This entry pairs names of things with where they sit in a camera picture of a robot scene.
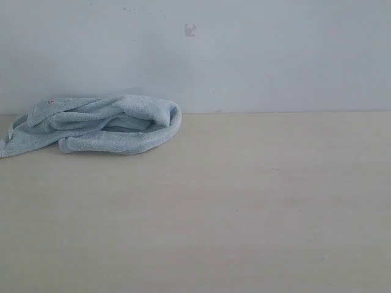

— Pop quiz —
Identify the light blue terry towel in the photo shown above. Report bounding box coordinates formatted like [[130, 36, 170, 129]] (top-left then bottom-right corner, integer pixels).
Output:
[[1, 94, 182, 158]]

